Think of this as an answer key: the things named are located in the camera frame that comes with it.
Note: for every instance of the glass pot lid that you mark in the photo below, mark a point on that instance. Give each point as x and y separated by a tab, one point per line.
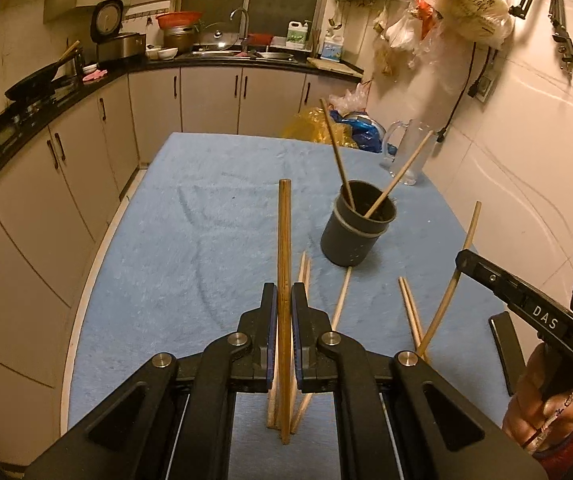
219	39

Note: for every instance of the blue fuzzy table cloth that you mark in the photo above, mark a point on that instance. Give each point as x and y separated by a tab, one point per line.
176	240

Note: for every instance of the white bottle blue label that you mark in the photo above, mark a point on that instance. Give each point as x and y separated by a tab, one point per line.
330	49

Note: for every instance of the blue plastic bag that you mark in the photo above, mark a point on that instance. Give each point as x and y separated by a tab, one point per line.
369	137

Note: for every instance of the rice cooker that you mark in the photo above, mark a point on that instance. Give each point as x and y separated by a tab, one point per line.
116	45

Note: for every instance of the black frying pan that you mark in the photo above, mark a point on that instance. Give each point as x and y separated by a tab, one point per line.
31	85

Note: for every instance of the gas stove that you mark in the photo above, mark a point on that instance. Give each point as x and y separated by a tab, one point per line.
21	110

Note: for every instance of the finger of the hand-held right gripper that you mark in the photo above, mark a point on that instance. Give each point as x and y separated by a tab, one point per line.
521	305
508	350

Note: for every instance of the red plastic basin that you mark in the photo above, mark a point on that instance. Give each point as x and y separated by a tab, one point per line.
179	20

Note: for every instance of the light wooden chopstick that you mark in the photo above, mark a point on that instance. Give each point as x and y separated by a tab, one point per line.
416	310
410	310
271	410
444	305
307	270
401	172
340	300

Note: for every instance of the steel kitchen sink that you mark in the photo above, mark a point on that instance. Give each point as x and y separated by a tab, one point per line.
216	52

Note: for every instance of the person's right hand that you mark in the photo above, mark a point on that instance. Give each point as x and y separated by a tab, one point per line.
531	410

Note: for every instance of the yellow plastic bag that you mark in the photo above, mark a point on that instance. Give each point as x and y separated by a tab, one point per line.
311	127

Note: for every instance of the dried herb bundle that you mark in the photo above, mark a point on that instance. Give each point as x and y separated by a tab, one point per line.
384	57

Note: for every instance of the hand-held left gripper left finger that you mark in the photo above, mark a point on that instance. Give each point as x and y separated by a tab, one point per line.
269	345

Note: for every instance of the clear glass mug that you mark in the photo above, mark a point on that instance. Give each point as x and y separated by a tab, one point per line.
416	145

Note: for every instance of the steel pot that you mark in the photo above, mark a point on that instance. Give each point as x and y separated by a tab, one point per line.
364	122

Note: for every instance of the white plastic bag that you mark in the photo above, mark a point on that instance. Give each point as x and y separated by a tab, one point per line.
351	100

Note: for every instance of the hanging bag with orange print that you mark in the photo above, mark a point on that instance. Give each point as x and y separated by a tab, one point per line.
416	15

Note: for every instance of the brown cooking pot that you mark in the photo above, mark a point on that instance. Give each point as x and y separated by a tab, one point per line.
179	40

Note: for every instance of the steel faucet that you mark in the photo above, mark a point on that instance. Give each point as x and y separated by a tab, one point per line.
244	22

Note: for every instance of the white base cabinets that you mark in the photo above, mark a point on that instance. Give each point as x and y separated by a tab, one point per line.
31	240

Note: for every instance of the white bottle green label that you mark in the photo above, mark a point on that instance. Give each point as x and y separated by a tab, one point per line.
297	36

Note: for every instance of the wall socket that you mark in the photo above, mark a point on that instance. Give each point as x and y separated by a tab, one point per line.
488	87

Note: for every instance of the white bowls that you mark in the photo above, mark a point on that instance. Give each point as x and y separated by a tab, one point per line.
164	53

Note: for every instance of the pink cloth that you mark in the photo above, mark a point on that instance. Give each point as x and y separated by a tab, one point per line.
95	75

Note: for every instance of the large translucent hanging bag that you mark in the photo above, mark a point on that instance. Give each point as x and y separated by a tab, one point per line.
476	5

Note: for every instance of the wooden cutting board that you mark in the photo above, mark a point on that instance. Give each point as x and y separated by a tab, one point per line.
334	66

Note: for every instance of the red bowl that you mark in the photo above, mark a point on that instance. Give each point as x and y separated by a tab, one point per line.
260	40

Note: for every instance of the grey chopstick holder cup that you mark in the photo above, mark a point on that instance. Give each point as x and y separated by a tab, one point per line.
346	240

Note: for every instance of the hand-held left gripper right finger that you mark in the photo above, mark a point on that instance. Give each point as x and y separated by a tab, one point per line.
298	345

